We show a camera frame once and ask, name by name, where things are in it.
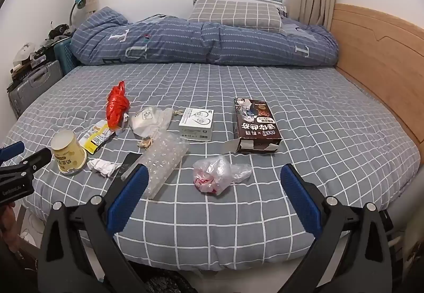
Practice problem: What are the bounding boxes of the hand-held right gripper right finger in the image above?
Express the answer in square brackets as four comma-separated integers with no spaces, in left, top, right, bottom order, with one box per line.
[280,164,396,293]

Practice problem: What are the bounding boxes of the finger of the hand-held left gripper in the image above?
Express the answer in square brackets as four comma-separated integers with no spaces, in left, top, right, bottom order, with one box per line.
[0,148,54,178]
[0,141,25,161]

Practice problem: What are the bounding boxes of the teal desk lamp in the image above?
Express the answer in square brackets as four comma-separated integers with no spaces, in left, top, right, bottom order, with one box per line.
[68,0,87,28]

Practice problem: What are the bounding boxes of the yellow snack packet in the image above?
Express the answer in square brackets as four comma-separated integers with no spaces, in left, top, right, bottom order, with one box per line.
[78,120,116,155]

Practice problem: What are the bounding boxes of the clear bubble wrap bag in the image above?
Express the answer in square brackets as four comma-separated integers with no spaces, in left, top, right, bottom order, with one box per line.
[137,132,190,199]

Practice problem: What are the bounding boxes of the teal suitcase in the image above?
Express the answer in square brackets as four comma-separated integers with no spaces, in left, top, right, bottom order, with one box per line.
[55,36,80,76]

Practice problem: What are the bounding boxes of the wooden headboard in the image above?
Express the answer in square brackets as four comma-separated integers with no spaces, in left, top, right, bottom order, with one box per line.
[326,3,424,166]

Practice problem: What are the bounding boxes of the yellow white paper cup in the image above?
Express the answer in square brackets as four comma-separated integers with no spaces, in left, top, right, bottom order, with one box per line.
[51,129,87,175]

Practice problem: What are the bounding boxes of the grey suitcase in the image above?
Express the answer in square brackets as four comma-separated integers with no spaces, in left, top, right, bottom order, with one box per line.
[7,59,63,119]

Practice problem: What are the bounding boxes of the clear plastic bag red print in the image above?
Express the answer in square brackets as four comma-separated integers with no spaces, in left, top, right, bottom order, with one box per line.
[193,155,253,197]

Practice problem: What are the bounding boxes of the clear plastic wrapper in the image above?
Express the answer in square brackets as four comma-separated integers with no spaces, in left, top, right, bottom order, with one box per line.
[154,108,186,131]

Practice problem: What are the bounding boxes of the blue striped duvet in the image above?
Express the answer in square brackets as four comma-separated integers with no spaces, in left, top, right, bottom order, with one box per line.
[70,7,339,66]

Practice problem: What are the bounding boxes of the tan nut shells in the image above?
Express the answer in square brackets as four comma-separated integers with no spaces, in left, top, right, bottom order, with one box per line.
[137,135,156,149]

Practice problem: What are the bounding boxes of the small white box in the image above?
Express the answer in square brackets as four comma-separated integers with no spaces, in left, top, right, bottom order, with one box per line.
[178,107,214,142]

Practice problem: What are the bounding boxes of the white tissue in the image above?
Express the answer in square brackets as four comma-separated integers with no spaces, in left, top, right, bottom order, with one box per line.
[87,158,122,177]

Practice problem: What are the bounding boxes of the white round device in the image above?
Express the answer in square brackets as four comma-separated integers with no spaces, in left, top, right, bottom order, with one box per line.
[13,43,38,66]

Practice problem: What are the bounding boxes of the brown cookie box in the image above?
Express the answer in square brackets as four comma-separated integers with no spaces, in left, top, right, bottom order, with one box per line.
[232,97,282,154]

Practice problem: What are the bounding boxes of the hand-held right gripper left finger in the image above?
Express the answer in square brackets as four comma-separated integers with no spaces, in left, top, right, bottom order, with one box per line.
[37,164,150,293]

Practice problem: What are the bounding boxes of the black foil packet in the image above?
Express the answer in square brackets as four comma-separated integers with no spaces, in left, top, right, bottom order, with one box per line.
[108,151,145,201]

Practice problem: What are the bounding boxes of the bed with grey checked sheet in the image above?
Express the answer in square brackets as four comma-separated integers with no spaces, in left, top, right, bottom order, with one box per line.
[0,61,424,272]

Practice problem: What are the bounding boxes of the grey checked pillow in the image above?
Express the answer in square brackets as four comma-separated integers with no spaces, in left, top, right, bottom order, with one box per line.
[188,0,283,32]

